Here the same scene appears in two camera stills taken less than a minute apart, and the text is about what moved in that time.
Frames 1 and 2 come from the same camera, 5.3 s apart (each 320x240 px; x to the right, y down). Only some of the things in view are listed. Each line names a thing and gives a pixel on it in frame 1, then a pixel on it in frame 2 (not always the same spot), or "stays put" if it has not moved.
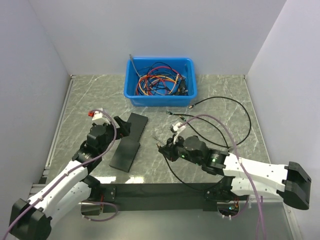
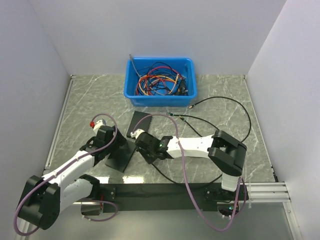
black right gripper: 169,150 to 149,160
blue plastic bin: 178,64 stays put
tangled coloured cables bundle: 160,79 stays put
